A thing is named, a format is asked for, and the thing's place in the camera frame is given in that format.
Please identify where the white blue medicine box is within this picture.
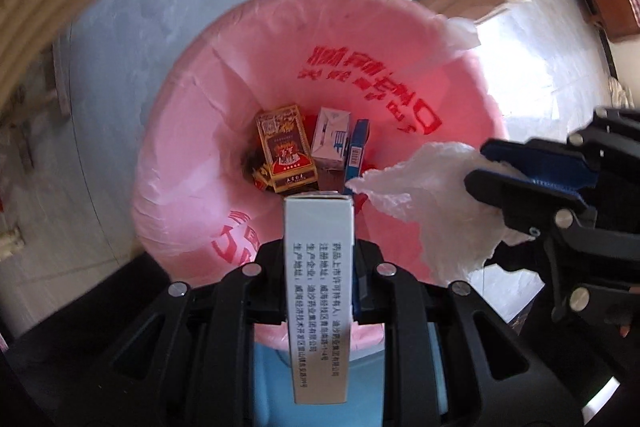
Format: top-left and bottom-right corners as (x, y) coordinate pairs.
(282, 191), (358, 405)

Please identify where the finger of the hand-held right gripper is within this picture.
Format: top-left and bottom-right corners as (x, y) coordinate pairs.
(480, 111), (640, 188)
(464, 170), (597, 241)

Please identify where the trash bin with pink bag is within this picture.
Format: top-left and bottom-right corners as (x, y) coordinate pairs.
(131, 0), (506, 427)

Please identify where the white blue milk carton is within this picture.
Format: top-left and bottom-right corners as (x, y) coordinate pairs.
(311, 107), (353, 170)

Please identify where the brown wooden cabinet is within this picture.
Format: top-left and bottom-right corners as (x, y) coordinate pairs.
(582, 0), (640, 42)

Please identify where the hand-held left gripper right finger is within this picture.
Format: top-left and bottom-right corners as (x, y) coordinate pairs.
(352, 239), (586, 427)

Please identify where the red gold cigarette box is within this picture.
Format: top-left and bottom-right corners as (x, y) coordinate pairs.
(256, 104), (319, 194)

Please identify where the white plastic scrap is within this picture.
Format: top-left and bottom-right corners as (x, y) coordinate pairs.
(440, 17), (483, 50)

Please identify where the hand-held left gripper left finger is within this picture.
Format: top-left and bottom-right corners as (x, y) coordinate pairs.
(90, 239), (288, 427)

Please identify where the white tissue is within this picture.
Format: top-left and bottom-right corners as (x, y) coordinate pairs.
(345, 142), (536, 287)

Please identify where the light blue bear box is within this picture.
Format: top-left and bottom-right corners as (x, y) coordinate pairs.
(343, 119), (372, 195)

